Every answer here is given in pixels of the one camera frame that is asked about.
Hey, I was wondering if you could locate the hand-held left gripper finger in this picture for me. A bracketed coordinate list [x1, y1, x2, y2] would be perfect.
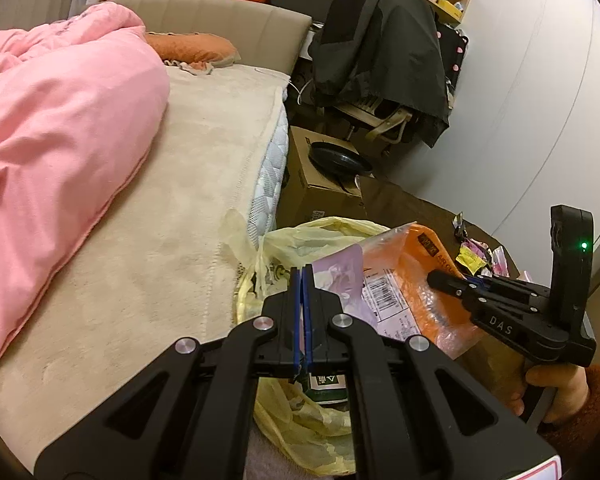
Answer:
[302, 266, 561, 480]
[34, 266, 306, 480]

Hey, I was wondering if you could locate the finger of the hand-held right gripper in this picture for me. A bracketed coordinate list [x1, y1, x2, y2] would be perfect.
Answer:
[426, 269, 529, 313]
[467, 274, 553, 304]

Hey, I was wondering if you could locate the yellow wrapper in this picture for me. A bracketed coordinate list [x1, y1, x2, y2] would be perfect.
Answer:
[456, 244, 486, 268]

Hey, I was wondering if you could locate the orange plastic packet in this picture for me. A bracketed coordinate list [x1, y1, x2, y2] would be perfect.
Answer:
[360, 222, 486, 361]

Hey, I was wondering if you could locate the lilac plastic wrapper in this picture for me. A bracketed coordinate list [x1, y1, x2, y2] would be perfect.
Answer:
[305, 245, 366, 322]

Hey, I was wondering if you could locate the dark green packet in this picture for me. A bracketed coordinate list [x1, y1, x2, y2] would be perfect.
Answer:
[307, 372, 349, 406]

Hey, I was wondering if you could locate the yellow plastic trash bag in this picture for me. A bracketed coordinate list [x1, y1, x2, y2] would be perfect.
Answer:
[220, 210, 406, 476]

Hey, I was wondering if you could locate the person's right hand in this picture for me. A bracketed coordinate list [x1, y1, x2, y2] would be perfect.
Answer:
[509, 364, 591, 426]

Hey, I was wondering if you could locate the pink patterned wrapper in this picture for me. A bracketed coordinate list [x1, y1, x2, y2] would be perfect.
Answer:
[487, 246, 512, 277]

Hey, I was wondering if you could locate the cardboard box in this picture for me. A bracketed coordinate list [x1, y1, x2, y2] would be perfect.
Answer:
[280, 125, 368, 226]

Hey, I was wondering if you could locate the white quilted mattress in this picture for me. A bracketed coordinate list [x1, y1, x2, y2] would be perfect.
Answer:
[252, 105, 291, 241]

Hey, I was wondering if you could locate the lilac fluffy towel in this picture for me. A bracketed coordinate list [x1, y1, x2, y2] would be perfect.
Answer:
[244, 430, 301, 480]

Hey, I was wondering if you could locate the bed with beige sheet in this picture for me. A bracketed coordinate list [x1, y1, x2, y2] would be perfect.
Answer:
[0, 62, 292, 466]

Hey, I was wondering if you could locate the black round pan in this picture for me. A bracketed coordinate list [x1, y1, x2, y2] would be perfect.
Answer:
[310, 141, 373, 177]

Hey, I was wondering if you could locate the beige chair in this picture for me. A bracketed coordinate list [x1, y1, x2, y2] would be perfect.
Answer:
[330, 95, 413, 156]

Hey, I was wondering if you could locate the black garment with pink dots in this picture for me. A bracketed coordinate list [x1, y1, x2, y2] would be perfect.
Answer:
[432, 22, 468, 96]

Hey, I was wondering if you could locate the black jacket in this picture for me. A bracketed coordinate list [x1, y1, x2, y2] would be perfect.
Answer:
[307, 0, 451, 148]

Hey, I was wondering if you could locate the beige upholstered headboard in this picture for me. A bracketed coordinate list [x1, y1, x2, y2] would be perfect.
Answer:
[110, 0, 313, 73]

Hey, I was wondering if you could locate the orange pillow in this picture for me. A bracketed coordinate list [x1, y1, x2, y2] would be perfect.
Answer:
[142, 31, 241, 68]

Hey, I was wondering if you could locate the pink floral quilt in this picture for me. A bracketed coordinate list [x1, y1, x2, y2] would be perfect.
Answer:
[0, 1, 172, 370]

